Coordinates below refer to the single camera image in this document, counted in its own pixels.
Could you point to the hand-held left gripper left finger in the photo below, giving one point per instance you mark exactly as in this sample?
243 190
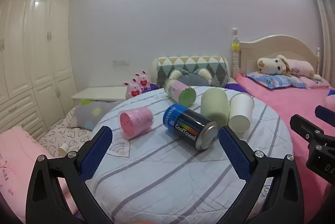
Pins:
94 156

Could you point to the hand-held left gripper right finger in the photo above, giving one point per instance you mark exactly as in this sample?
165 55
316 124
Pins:
235 156

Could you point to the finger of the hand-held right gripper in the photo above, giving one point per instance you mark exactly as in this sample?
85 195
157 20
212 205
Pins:
325 112
307 128

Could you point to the small white cup on bed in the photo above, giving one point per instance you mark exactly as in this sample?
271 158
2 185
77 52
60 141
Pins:
63 150

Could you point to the white paper cup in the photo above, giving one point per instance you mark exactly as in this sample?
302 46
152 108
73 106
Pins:
241 112

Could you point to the pink plastic cup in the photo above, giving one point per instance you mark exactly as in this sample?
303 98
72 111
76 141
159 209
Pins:
136 122

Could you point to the pale green cup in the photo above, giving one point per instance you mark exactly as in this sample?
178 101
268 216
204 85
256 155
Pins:
214 105

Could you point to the pink and green labelled cup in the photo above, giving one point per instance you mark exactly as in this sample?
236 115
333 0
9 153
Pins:
179 91

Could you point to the pink blanket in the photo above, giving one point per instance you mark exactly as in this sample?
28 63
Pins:
285 106

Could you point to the heart print bedsheet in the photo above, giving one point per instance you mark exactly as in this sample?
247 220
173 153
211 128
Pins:
65 135

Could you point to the grey patterned cushion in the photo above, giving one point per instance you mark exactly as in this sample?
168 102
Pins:
91 112

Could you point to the blue and black can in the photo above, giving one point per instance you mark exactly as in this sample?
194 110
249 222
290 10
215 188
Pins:
187 126

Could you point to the blue printed pillow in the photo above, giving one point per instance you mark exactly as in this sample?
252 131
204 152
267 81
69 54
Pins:
272 80

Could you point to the white nightstand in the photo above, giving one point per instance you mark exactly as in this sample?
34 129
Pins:
99 94

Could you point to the cream plush dog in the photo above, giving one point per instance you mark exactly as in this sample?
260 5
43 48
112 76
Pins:
285 65

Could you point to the purple cloth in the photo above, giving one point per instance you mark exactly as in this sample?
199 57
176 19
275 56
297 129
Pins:
235 88

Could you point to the pink printed quilt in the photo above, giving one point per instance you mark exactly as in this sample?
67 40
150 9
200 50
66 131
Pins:
15 161

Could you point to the cream wooden bed headboard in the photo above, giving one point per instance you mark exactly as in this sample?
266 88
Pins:
277 50

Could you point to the pink plush bunnies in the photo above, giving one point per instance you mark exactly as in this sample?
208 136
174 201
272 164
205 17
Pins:
136 86

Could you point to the grey plush pillow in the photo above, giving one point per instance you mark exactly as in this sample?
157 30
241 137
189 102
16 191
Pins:
193 80

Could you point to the triangle patterned headboard cushion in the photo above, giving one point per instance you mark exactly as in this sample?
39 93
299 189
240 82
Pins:
193 65

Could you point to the yellow crown ornament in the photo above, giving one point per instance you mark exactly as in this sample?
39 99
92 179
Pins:
235 46

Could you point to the cream wardrobe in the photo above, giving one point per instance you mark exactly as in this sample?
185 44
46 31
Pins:
28 56

